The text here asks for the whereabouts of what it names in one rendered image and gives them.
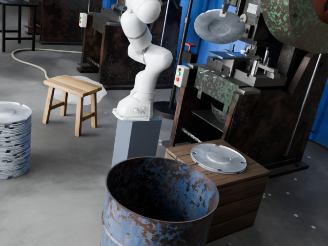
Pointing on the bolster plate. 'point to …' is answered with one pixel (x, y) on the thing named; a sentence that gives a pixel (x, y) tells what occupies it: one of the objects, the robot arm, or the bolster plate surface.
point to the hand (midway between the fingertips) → (223, 10)
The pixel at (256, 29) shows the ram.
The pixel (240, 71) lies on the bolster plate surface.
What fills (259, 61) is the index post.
